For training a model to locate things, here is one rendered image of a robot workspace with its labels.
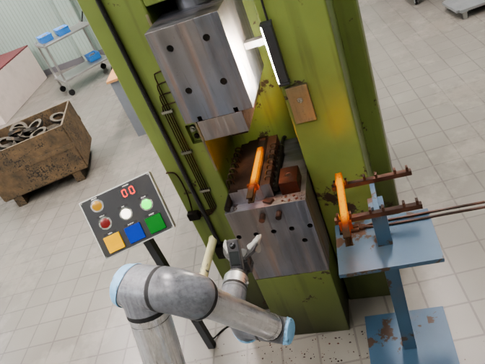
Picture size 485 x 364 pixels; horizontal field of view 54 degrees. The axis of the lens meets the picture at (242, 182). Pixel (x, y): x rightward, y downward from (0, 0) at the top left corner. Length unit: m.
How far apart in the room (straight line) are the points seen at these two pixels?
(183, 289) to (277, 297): 1.40
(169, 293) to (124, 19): 1.22
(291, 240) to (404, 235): 0.51
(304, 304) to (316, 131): 0.94
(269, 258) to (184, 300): 1.19
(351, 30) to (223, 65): 0.77
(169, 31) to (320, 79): 0.62
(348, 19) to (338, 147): 0.61
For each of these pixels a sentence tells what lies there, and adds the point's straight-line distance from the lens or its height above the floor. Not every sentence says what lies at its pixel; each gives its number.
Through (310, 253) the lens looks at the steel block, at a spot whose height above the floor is 0.59.
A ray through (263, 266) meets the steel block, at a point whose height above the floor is 0.55.
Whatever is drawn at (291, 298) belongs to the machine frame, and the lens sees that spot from 2.55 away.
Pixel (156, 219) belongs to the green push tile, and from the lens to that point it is 2.18.
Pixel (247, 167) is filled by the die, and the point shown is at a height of 0.99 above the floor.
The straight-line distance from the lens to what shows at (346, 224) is 1.76.
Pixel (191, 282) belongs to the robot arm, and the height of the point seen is 1.38.
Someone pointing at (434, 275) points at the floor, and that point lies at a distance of 2.90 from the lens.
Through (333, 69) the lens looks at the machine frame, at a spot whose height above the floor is 1.38.
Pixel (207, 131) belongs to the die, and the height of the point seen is 1.31.
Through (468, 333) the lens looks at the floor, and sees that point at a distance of 2.66.
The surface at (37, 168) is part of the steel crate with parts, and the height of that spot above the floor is 0.33.
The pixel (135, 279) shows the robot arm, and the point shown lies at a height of 1.42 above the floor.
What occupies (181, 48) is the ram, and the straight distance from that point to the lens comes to 1.88.
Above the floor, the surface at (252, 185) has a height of 1.01.
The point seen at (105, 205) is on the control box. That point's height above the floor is 1.15.
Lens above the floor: 2.16
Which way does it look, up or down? 32 degrees down
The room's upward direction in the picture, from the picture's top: 23 degrees counter-clockwise
